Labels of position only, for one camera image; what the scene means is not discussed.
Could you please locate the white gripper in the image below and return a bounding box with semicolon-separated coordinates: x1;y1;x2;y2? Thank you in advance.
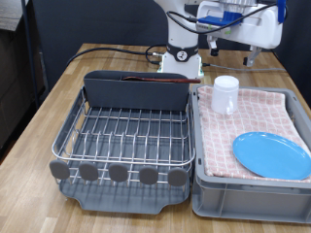
196;0;284;68

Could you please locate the blue plate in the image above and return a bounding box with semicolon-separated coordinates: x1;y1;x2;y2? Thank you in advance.
231;130;311;182

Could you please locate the grey dish drying rack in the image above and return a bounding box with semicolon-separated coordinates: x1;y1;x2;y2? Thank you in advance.
57;96;192;216

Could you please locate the white mug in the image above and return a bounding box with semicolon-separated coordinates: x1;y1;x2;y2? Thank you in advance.
211;75;241;117

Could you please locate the pink checkered cloth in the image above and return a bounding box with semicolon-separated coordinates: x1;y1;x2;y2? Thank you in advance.
196;85;311;183

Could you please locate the dark grey cutlery holder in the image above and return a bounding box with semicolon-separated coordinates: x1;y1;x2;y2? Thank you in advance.
83;70;190;113

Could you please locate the grey plastic crate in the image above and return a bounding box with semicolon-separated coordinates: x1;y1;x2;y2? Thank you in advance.
191;84;311;224

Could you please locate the dark metal pole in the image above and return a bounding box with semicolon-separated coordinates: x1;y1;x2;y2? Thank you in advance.
20;0;41;110

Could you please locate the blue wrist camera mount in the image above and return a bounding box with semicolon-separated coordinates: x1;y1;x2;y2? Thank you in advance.
196;11;244;36

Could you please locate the black camera cable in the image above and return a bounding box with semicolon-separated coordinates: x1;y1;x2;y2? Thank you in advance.
165;3;280;35

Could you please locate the blue cable clip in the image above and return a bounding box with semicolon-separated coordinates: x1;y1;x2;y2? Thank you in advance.
276;0;288;24

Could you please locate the black table cable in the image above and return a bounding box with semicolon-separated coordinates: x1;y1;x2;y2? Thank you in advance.
66;44;168;67

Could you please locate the metal wire dish rack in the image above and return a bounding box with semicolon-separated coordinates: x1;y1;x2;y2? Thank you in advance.
49;86;196;188

